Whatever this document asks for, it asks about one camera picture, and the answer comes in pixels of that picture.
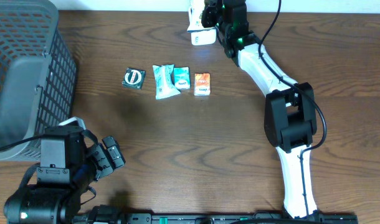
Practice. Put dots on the orange tissue pack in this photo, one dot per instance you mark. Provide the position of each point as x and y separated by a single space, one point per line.
202 84

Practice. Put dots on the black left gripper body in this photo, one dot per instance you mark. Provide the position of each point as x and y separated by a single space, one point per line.
107 155

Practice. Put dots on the white blue snack bag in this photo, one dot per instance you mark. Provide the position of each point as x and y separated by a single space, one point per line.
195 10

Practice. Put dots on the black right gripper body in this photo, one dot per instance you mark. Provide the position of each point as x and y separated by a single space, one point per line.
210 15

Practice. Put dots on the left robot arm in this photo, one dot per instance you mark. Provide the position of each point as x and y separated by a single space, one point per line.
71 159

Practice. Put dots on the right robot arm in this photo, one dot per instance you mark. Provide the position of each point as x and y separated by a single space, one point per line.
293 122

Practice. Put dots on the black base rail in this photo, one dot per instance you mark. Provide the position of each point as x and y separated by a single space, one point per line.
258 218

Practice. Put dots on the white barcode scanner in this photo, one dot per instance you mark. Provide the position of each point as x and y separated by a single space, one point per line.
203 37

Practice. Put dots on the green tissue pack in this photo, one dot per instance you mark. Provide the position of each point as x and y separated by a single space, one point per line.
182 78

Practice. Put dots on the light green wipes pack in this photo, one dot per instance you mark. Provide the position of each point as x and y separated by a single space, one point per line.
164 85

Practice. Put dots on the grey plastic shopping basket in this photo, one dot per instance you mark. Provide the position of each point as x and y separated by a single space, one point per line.
37 77

